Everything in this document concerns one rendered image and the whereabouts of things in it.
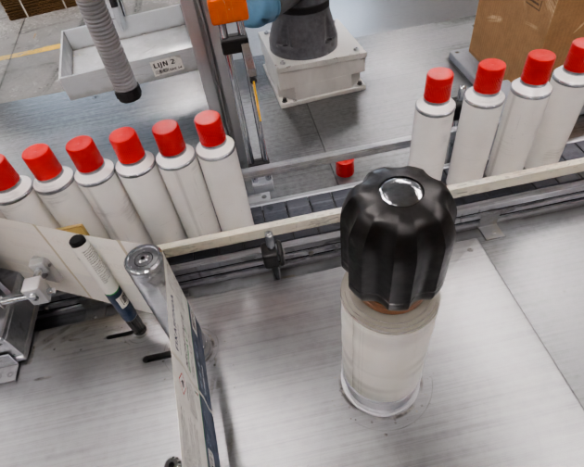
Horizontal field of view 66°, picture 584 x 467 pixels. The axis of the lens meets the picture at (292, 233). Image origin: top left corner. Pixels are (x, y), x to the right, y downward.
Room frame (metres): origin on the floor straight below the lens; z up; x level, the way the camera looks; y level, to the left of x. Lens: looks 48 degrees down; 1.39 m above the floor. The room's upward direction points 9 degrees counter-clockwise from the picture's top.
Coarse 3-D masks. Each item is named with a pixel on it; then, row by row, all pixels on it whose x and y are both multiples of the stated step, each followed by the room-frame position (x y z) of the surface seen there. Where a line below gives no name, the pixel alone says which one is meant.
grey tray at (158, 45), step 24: (144, 24) 1.07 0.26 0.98; (168, 24) 1.08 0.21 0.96; (72, 48) 1.04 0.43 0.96; (144, 48) 1.00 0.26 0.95; (168, 48) 0.99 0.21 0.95; (192, 48) 0.89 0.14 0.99; (72, 72) 0.94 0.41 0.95; (96, 72) 0.86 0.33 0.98; (144, 72) 0.87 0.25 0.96; (168, 72) 0.88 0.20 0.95; (72, 96) 0.85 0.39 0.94
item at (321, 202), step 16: (576, 144) 0.56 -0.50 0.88; (560, 160) 0.52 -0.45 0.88; (560, 176) 0.49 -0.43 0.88; (576, 176) 0.48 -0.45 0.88; (336, 192) 0.53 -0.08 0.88; (496, 192) 0.48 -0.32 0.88; (512, 192) 0.47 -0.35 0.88; (256, 208) 0.52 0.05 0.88; (272, 208) 0.51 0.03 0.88; (288, 208) 0.51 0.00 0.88; (304, 208) 0.50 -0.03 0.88; (320, 208) 0.50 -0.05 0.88; (336, 224) 0.46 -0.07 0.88; (256, 240) 0.45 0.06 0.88; (288, 240) 0.44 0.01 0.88; (176, 256) 0.44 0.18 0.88; (192, 256) 0.44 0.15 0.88; (208, 256) 0.43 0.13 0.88
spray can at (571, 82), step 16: (576, 48) 0.52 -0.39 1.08; (576, 64) 0.51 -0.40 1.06; (560, 80) 0.51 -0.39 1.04; (576, 80) 0.50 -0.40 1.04; (560, 96) 0.50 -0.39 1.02; (576, 96) 0.50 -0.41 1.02; (544, 112) 0.52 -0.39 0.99; (560, 112) 0.50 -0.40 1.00; (576, 112) 0.50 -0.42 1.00; (544, 128) 0.51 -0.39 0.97; (560, 128) 0.50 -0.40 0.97; (544, 144) 0.50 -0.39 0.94; (560, 144) 0.50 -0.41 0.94; (528, 160) 0.51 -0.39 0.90; (544, 160) 0.50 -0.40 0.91
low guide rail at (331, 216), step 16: (576, 160) 0.48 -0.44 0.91; (496, 176) 0.48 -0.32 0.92; (512, 176) 0.47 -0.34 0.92; (528, 176) 0.47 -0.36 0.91; (544, 176) 0.47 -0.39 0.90; (464, 192) 0.46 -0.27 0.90; (480, 192) 0.46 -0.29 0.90; (336, 208) 0.46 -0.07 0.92; (256, 224) 0.45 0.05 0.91; (272, 224) 0.45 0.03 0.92; (288, 224) 0.44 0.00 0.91; (304, 224) 0.44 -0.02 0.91; (320, 224) 0.45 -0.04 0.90; (192, 240) 0.44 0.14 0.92; (208, 240) 0.43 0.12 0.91; (224, 240) 0.44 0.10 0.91; (240, 240) 0.44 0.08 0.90
